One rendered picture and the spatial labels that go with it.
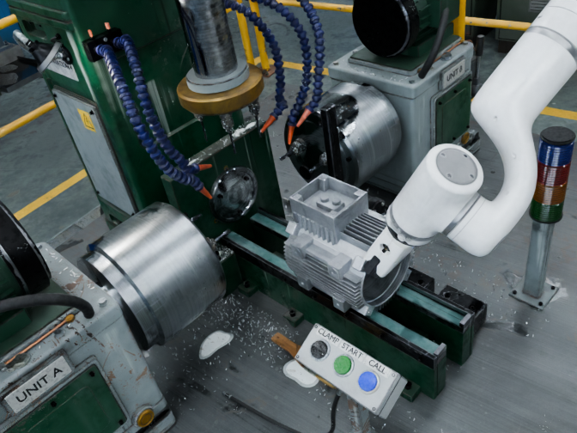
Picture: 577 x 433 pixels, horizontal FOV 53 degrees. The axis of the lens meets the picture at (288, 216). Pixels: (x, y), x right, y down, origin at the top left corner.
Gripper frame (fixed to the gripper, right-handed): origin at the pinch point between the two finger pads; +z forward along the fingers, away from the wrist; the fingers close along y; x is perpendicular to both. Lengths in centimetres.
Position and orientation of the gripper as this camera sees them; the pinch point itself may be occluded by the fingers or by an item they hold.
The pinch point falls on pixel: (375, 265)
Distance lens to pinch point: 106.1
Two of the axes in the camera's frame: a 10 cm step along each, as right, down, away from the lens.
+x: -6.9, -6.8, 2.2
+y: 6.8, -5.3, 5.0
